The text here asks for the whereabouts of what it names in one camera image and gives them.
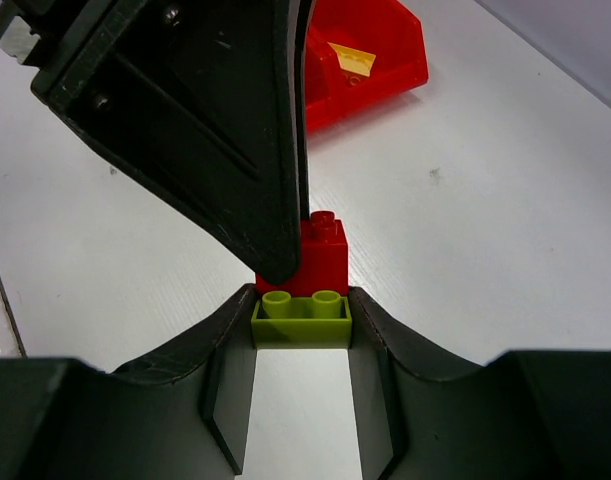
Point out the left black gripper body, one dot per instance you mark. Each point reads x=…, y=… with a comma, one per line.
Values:
x=30, y=30

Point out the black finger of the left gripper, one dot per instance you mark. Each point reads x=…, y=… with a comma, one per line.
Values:
x=195, y=101
x=305, y=11

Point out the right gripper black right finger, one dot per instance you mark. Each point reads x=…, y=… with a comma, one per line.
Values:
x=423, y=412

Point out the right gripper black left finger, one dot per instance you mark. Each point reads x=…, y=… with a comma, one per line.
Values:
x=180, y=411

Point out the yellow long lego plate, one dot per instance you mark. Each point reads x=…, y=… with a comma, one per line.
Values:
x=353, y=61

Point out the green lego cube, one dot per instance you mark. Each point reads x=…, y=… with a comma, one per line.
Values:
x=320, y=321

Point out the red lego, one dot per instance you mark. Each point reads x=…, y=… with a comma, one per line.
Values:
x=324, y=259

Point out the red divided bin tray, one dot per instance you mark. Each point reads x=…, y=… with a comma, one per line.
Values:
x=385, y=28

